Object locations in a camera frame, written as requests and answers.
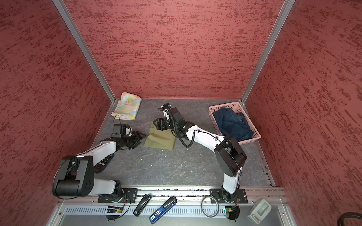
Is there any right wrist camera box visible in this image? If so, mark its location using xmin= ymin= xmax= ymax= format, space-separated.
xmin=162 ymin=103 xmax=171 ymax=109

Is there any floral pastel skirt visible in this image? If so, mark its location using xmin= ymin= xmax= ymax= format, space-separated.
xmin=111 ymin=92 xmax=142 ymax=121

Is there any left circuit board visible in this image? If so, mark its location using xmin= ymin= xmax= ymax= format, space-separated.
xmin=106 ymin=206 xmax=124 ymax=215

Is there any circuit board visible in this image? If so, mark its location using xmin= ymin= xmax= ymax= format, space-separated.
xmin=225 ymin=206 xmax=240 ymax=221
xmin=106 ymin=206 xmax=124 ymax=215

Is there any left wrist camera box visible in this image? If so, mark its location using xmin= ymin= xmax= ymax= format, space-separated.
xmin=112 ymin=124 xmax=132 ymax=138

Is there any black cable corner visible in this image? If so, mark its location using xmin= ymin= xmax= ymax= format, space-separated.
xmin=337 ymin=211 xmax=362 ymax=226

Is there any black calculator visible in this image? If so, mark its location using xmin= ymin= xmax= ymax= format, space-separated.
xmin=93 ymin=153 xmax=115 ymax=174

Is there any grey plastic holder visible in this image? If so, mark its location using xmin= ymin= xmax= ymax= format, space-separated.
xmin=248 ymin=199 xmax=272 ymax=225

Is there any pink plastic basket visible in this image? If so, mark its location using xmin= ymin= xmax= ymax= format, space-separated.
xmin=209 ymin=102 xmax=261 ymax=145

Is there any dark blue skirt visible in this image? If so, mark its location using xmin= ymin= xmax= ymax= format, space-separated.
xmin=213 ymin=108 xmax=254 ymax=142

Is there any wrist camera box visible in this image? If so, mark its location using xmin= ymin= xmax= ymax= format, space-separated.
xmin=112 ymin=124 xmax=132 ymax=138
xmin=162 ymin=103 xmax=171 ymax=109

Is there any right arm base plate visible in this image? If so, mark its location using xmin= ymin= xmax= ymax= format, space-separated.
xmin=209 ymin=188 xmax=248 ymax=204

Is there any olive green skirt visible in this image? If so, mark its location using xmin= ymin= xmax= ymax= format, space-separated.
xmin=144 ymin=124 xmax=176 ymax=150

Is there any blue black stapler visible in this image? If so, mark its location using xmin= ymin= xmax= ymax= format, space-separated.
xmin=149 ymin=196 xmax=177 ymax=225

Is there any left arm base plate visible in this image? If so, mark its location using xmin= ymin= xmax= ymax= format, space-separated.
xmin=98 ymin=188 xmax=138 ymax=204

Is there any right circuit board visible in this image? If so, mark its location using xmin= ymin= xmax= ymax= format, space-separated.
xmin=225 ymin=206 xmax=240 ymax=221

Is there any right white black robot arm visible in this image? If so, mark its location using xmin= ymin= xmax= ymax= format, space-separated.
xmin=153 ymin=104 xmax=247 ymax=203

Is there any coiled grey cable ring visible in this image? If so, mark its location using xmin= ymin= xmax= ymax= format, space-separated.
xmin=201 ymin=195 xmax=220 ymax=218

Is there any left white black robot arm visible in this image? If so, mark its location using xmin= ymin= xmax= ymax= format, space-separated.
xmin=52 ymin=131 xmax=146 ymax=203

